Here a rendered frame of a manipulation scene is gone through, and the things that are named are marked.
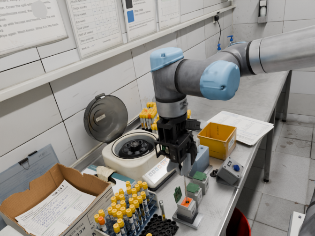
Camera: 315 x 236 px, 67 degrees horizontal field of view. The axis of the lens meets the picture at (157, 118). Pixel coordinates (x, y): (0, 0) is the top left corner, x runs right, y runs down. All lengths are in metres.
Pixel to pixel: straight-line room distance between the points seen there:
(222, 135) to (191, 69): 0.72
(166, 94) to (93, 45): 0.67
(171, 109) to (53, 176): 0.61
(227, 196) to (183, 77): 0.56
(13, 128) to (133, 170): 0.45
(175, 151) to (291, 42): 0.33
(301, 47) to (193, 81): 0.20
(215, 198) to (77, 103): 0.69
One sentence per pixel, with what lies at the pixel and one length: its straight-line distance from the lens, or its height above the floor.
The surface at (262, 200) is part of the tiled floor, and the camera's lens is 2.16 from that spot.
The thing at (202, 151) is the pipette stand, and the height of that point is 0.98.
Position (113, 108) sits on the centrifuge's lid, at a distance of 1.16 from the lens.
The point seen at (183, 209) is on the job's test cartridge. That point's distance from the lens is 0.80.
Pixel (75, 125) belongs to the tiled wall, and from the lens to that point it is 1.11.
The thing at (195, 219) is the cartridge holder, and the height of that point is 0.89.
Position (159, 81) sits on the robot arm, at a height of 1.38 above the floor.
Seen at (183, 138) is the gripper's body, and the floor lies 1.22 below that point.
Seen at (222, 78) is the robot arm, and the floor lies 1.39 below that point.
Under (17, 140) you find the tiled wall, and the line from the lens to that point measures 0.98.
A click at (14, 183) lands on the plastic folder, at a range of 1.00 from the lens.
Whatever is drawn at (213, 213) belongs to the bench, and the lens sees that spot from 0.87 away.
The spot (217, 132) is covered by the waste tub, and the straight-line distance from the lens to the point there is 1.17.
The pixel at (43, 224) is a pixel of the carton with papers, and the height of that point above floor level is 0.94.
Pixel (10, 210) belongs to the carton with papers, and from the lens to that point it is 0.98.
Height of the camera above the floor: 1.54
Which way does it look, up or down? 27 degrees down
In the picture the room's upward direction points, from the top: 9 degrees counter-clockwise
